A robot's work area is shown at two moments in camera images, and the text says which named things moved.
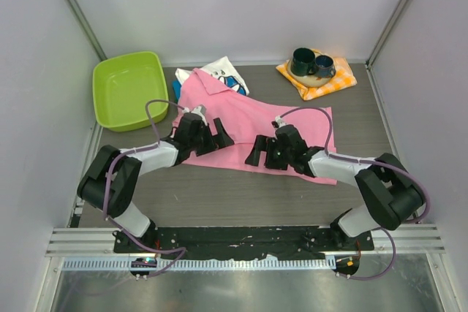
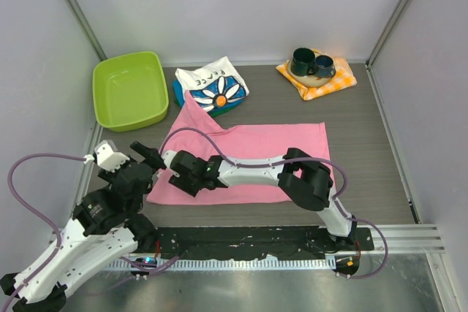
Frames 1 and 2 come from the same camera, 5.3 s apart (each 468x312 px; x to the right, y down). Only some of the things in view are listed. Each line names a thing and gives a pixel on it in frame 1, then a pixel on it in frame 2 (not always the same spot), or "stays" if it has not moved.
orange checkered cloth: x=344 y=77 stays
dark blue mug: x=324 y=66 stays
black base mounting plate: x=233 y=242 stays
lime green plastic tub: x=123 y=85 stays
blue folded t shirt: x=176 y=88 stays
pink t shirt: x=245 y=118 to x=190 y=130
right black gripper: x=261 y=145 to x=180 y=183
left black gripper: x=222 y=139 to x=151 y=154
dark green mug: x=303 y=62 stays
